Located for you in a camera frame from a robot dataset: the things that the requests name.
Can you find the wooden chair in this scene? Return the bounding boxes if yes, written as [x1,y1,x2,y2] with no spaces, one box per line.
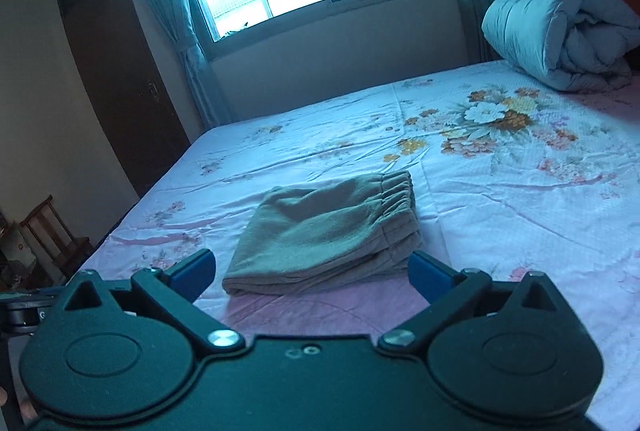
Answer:
[20,195,93,282]

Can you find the dark wooden door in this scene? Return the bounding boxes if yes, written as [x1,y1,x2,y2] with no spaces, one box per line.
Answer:
[55,0,192,199]

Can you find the rolled light blue duvet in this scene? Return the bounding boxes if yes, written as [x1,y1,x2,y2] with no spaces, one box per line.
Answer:
[481,0,640,93]

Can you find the bed with floral sheet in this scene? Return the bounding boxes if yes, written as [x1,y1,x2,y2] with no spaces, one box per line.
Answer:
[90,58,640,431]

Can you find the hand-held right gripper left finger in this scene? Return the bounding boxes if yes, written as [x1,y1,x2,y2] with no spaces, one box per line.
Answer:
[62,248,247,353]

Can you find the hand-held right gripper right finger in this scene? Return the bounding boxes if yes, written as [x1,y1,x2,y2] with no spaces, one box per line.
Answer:
[377,251,558,353]

